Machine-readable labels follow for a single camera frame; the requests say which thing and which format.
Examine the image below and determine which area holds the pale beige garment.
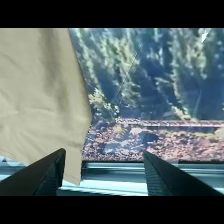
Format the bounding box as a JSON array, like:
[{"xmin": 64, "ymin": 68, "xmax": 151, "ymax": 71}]
[{"xmin": 0, "ymin": 27, "xmax": 94, "ymax": 186}]

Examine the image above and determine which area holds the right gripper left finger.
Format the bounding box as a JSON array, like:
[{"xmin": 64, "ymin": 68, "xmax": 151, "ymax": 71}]
[{"xmin": 0, "ymin": 147, "xmax": 67, "ymax": 197}]

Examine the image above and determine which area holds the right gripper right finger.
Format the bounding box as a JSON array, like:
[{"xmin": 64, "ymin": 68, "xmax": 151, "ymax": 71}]
[{"xmin": 143, "ymin": 150, "xmax": 224, "ymax": 197}]

